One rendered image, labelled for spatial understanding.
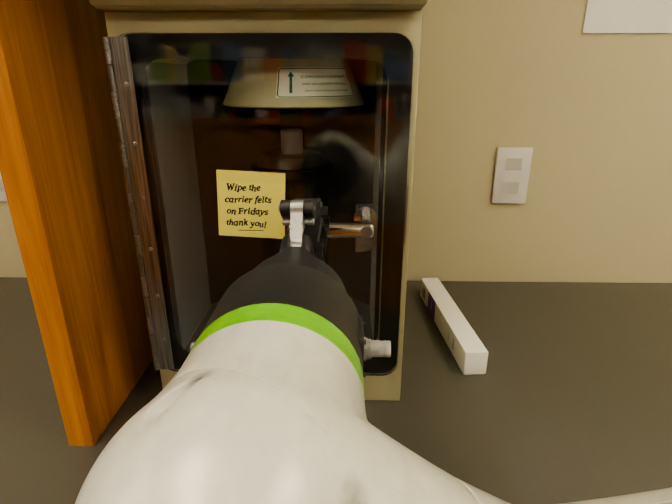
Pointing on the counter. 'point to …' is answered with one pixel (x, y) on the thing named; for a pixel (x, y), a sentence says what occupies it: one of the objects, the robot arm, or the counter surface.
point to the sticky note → (250, 203)
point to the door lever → (364, 225)
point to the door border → (142, 223)
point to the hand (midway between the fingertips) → (312, 229)
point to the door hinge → (129, 193)
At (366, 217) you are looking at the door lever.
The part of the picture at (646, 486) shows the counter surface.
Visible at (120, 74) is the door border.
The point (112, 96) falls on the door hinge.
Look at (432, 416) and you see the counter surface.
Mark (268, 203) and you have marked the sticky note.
